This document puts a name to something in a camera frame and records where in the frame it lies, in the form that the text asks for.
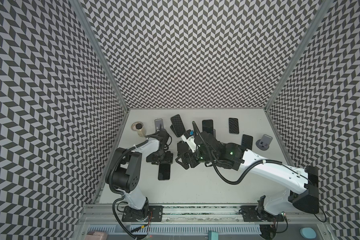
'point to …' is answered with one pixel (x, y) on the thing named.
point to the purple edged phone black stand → (164, 172)
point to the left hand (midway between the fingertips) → (164, 163)
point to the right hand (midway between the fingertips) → (183, 162)
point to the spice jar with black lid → (138, 126)
